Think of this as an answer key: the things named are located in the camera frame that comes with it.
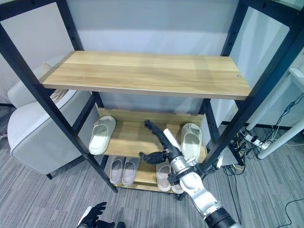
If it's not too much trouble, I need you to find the large wooden shelf board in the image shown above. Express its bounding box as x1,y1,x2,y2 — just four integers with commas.
42,50,253,100

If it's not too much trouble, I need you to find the black floor cable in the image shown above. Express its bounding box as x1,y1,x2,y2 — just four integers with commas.
284,198,304,224

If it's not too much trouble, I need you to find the grey flat box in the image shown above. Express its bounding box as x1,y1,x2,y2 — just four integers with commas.
217,148,238,167

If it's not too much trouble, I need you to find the black metal rack frame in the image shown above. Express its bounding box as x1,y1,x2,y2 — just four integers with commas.
0,0,304,194

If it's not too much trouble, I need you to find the low wooden shelf board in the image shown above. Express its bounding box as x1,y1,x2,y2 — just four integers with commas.
111,156,184,193

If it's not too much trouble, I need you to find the white slipper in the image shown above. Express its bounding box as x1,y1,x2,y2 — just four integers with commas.
88,115,117,155
180,122,203,160

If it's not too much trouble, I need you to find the white power strip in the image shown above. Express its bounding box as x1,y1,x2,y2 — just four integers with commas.
246,134,271,150

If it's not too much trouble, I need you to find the wooden shelf board with rim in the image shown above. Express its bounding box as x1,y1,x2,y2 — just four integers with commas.
96,107,207,164

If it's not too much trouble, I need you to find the light grey armchair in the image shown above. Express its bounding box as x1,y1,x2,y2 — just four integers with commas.
7,60,100,180

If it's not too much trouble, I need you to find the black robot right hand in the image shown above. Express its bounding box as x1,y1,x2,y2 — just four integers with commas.
139,120,184,165

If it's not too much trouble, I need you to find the black hanging cable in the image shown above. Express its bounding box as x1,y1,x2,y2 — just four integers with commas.
276,98,302,128

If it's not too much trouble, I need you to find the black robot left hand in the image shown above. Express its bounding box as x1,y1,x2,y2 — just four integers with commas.
76,201,115,228

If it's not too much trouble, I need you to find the grey beige slipper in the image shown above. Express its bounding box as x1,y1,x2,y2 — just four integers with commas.
121,156,141,186
171,180,185,194
156,163,172,192
109,158,124,185

